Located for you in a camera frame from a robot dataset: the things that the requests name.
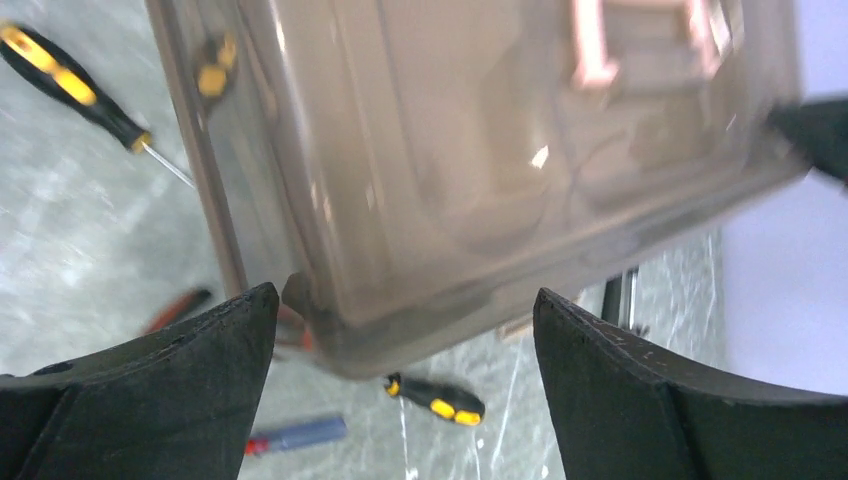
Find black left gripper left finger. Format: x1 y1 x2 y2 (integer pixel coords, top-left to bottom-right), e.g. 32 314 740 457
1 283 279 479

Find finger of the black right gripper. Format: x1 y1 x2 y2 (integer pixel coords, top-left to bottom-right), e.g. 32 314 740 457
768 97 847 186

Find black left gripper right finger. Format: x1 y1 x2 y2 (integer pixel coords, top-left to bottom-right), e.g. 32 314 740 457
533 289 847 479

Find beige plastic toolbox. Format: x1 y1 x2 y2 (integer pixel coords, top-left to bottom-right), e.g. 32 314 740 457
147 1 803 378

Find orange black needle nose pliers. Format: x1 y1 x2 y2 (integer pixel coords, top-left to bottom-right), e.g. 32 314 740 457
141 287 314 359

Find large black yellow screwdriver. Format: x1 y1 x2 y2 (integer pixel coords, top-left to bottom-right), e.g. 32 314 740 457
384 373 486 426

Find black yellow screwdriver near latch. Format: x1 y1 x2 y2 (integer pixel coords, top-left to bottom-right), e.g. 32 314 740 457
193 33 238 101

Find small black yellow screwdriver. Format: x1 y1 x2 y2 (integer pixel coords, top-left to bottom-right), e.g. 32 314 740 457
1 22 195 188

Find blue handled screwdriver red collar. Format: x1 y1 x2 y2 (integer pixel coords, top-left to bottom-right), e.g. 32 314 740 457
245 415 348 456

